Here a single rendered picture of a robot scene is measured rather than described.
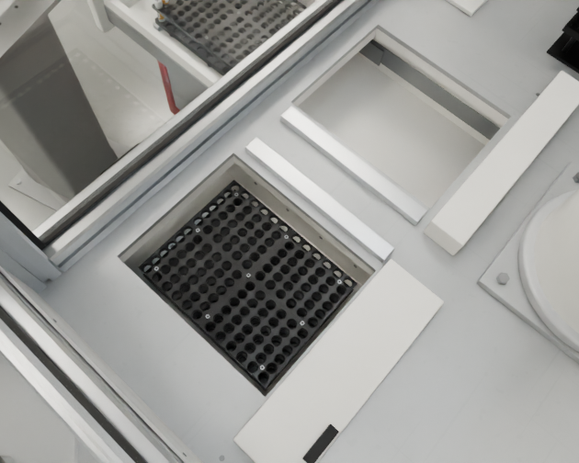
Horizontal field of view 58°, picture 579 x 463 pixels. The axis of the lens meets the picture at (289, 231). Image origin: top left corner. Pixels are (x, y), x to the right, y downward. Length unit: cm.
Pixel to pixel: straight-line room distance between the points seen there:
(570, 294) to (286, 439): 34
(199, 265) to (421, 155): 41
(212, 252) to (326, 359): 21
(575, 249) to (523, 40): 41
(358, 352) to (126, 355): 26
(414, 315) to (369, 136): 36
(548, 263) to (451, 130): 34
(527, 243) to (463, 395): 20
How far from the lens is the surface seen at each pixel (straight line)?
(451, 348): 65
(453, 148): 91
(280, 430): 59
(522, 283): 69
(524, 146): 75
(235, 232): 70
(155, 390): 61
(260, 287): 67
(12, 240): 57
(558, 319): 68
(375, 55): 95
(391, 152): 87
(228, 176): 81
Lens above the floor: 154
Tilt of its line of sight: 67 degrees down
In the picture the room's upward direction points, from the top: 8 degrees clockwise
